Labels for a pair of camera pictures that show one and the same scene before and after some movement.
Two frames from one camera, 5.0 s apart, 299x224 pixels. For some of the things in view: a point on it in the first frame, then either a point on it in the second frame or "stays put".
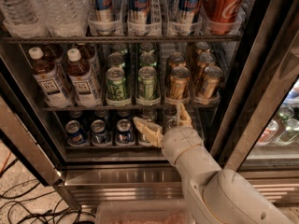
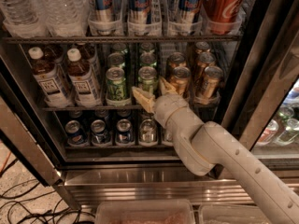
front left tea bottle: x=49 y=83 stays put
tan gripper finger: x=183 y=119 -> x=165 y=87
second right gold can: x=203 y=61 stays put
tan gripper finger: x=151 y=132 -> x=146 y=99
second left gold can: x=176 y=60 stays put
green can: x=148 y=84 stays put
